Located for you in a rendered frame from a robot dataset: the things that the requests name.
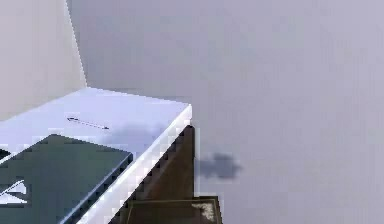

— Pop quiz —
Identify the brown wooden chair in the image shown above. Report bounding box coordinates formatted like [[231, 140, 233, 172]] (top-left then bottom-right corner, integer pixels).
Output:
[[125, 195, 224, 224]]

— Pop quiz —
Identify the dark green book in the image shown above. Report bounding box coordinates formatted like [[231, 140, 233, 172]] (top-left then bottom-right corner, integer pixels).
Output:
[[0, 133, 134, 224]]

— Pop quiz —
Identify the white desk with brown sides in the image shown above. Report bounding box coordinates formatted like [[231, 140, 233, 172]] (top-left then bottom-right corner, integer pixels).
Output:
[[0, 87, 196, 224]]

